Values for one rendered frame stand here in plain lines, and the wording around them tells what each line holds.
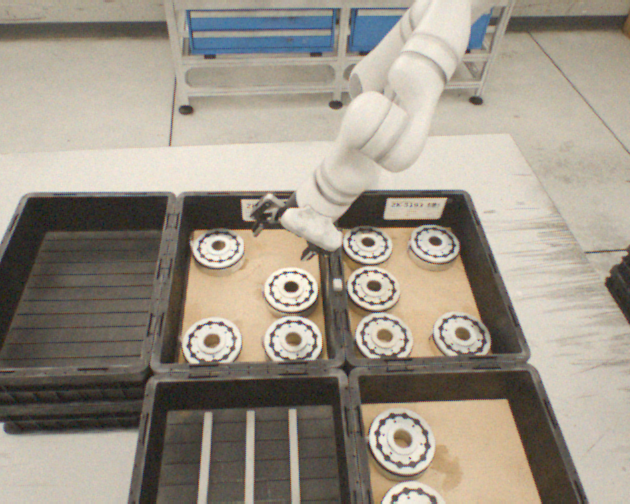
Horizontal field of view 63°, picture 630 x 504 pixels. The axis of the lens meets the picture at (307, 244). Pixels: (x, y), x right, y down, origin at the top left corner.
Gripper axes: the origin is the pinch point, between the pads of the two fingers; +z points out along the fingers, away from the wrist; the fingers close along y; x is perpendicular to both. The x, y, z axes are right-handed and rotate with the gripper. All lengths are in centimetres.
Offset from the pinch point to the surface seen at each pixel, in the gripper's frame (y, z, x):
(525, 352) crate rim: -40.5, -14.1, 6.8
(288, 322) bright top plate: -8.5, 9.3, 8.0
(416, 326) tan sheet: -30.5, 2.5, 0.8
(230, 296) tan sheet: 1.6, 17.9, 4.0
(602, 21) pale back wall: -177, 52, -335
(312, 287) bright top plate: -10.8, 8.9, -0.6
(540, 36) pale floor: -141, 73, -309
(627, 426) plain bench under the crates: -75, -5, 4
